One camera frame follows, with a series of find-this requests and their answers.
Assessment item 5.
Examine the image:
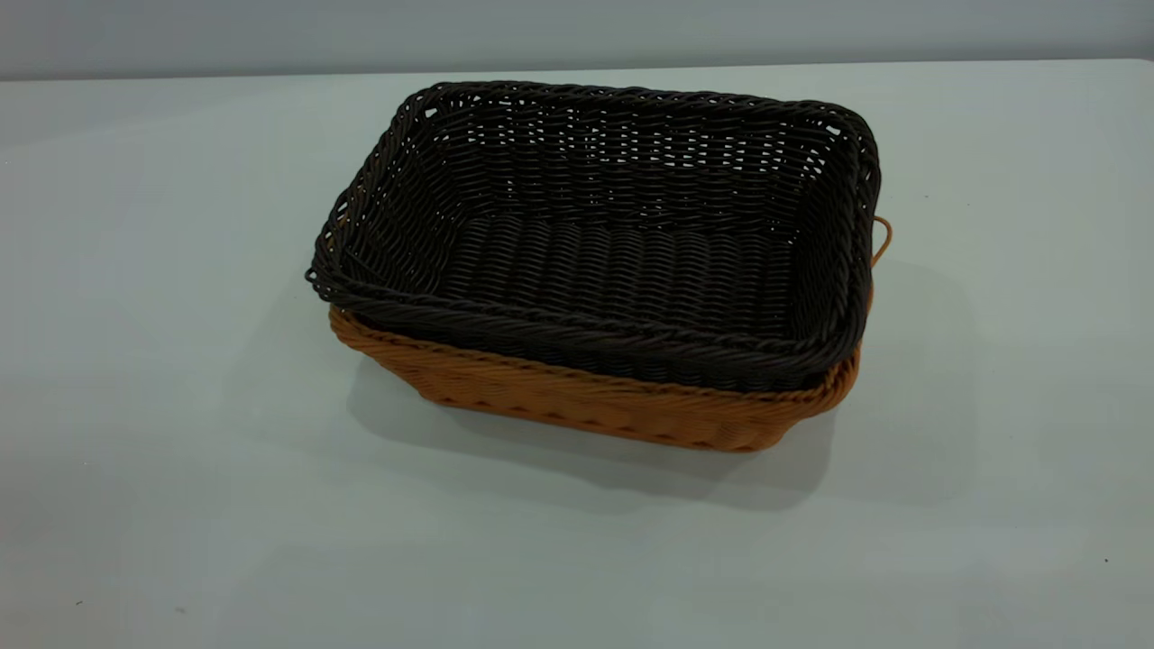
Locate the dark brown wicker basket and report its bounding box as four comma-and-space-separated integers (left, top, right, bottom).
305, 79, 884, 395

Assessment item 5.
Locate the orange wicker basket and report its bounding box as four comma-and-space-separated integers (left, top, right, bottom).
326, 215, 894, 454

